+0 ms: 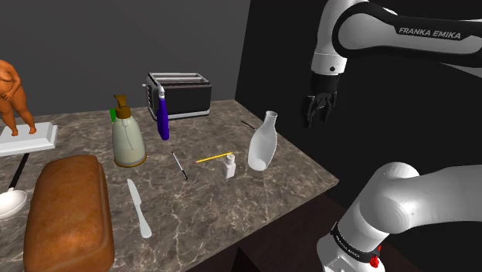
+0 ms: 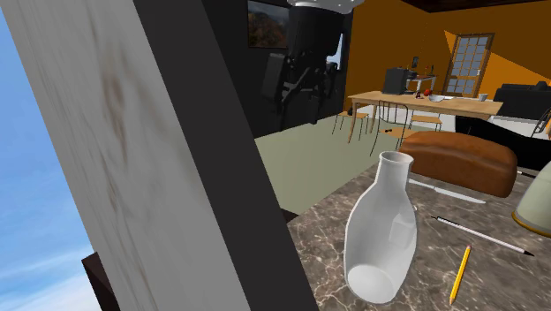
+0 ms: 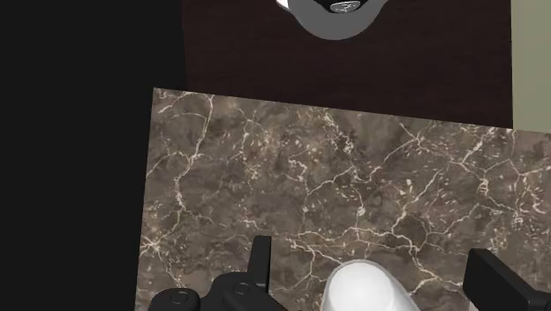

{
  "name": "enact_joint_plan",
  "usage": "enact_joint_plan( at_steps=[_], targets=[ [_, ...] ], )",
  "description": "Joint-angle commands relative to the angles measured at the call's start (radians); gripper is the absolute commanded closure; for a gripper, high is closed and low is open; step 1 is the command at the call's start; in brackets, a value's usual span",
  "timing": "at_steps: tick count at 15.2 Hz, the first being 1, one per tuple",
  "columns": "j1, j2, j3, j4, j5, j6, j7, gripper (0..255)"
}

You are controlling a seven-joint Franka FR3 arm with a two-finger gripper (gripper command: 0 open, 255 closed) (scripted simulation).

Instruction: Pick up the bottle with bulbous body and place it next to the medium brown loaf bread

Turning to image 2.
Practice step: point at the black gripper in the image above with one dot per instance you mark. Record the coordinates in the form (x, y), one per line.
(316, 32)

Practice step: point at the pale green rug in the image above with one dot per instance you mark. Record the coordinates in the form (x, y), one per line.
(310, 163)

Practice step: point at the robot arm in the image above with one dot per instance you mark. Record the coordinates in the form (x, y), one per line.
(323, 3)

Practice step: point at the white side table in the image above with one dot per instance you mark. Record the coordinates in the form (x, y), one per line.
(424, 79)

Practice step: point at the landscape wall picture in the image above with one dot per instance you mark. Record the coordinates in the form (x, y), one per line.
(267, 26)

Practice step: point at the pale wood patterned robot stand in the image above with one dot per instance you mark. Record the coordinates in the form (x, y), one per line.
(129, 172)

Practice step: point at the black sofa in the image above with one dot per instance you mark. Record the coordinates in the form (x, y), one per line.
(523, 101)

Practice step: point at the pale green dome with gold rim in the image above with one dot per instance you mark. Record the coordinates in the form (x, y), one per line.
(538, 202)

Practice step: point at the wooden seat chair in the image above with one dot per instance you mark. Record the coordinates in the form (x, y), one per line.
(426, 119)
(354, 115)

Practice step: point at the brown bread loaf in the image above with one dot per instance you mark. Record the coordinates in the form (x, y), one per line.
(460, 161)

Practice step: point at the wooden dining table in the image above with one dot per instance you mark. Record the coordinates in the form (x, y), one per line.
(456, 106)

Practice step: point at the brown door with glass panes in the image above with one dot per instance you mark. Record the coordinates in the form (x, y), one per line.
(468, 64)

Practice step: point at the white pen with black tip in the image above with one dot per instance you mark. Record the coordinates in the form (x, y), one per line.
(482, 234)

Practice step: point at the white vase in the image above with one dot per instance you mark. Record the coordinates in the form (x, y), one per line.
(381, 232)

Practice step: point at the yellow pencil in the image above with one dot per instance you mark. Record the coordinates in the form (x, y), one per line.
(460, 273)

